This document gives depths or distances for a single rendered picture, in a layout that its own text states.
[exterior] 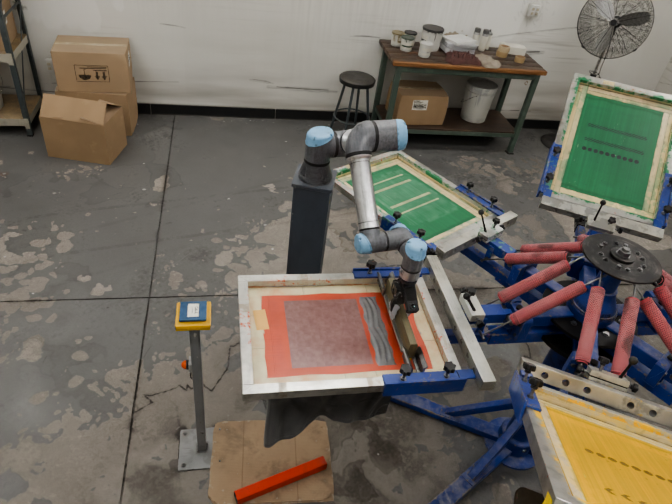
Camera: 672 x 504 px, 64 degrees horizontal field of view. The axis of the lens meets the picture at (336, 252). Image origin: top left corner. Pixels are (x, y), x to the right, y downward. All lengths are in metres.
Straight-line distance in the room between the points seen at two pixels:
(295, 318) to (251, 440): 0.95
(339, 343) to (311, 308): 0.21
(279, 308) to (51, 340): 1.69
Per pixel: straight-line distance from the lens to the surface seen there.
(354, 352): 2.04
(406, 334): 2.01
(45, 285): 3.84
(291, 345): 2.03
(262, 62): 5.53
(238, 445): 2.88
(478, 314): 2.15
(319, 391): 1.89
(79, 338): 3.46
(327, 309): 2.18
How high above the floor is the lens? 2.49
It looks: 39 degrees down
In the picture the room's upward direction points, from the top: 9 degrees clockwise
